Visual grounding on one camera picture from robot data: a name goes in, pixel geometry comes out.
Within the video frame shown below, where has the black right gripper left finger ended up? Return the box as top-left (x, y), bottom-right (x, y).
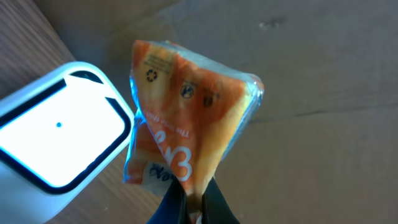
top-left (147, 179), bottom-right (188, 224)

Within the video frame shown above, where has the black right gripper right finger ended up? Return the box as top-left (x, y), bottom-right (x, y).
top-left (202, 178), bottom-right (240, 224)

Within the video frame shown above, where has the small orange packet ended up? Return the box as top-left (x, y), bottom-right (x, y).
top-left (124, 40), bottom-right (264, 220)

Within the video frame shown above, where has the white barcode scanner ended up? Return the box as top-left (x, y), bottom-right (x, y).
top-left (1, 62), bottom-right (134, 223)

